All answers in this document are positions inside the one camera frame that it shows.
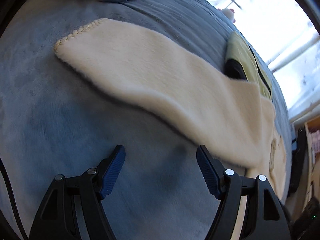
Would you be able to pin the white sheer curtain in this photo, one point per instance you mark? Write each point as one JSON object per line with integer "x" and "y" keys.
{"x": 288, "y": 42}

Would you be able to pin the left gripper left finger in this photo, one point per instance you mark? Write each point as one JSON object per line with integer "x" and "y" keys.
{"x": 56, "y": 216}

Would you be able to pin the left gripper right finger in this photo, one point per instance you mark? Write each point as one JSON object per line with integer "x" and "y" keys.
{"x": 251, "y": 199}

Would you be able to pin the cream fleece blanket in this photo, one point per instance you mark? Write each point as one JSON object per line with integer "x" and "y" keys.
{"x": 147, "y": 69}

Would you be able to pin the wooden bookshelf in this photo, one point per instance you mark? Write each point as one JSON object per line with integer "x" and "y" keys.
{"x": 312, "y": 136}

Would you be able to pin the pink white plush toy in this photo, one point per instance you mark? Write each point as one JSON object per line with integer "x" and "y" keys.
{"x": 229, "y": 13}

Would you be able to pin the blue-grey bed cover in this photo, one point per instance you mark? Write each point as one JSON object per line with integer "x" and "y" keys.
{"x": 53, "y": 121}

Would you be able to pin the yellow-green black folded garment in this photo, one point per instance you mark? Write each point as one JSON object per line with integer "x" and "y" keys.
{"x": 241, "y": 63}

